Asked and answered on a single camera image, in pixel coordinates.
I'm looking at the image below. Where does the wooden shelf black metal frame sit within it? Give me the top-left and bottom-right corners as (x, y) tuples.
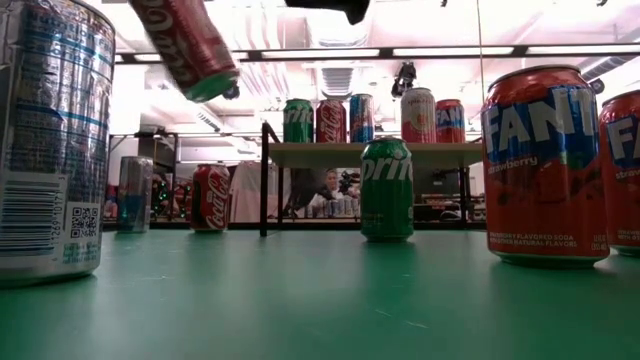
(258, 119), (485, 239)

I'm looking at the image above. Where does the blue slim energy drink can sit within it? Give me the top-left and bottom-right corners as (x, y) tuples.
(348, 93), (376, 145)
(116, 155), (155, 234)

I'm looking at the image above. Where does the black metal table frame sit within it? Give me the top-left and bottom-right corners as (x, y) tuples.
(102, 218), (489, 232)

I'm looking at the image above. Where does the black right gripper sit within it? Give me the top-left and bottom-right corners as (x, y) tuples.
(284, 0), (371, 26)

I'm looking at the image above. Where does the black storage rack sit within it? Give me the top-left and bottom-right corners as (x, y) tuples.
(108, 131), (180, 224)

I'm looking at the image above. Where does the green table mat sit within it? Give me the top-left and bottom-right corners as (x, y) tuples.
(0, 228), (640, 360)

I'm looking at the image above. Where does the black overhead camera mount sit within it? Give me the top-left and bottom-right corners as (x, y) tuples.
(390, 61), (418, 100)

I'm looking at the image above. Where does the black overhead crossbar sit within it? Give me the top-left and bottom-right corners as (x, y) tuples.
(113, 43), (640, 65)

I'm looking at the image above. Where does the person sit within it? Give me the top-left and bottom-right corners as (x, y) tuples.
(305, 168), (362, 219)

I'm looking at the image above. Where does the white LED light strip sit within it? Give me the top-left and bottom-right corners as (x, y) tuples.
(260, 48), (381, 59)
(133, 51), (250, 63)
(393, 46), (515, 57)
(527, 44), (640, 56)

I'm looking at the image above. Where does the red Fanta strawberry can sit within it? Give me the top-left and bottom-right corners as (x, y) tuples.
(434, 98), (467, 145)
(598, 89), (640, 259)
(481, 64), (611, 270)

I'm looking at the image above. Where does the green Sprite can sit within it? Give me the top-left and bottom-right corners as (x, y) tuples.
(359, 137), (415, 244)
(282, 98), (315, 145)

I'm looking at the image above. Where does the white pink soda can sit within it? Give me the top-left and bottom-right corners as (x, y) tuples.
(400, 87), (437, 145)

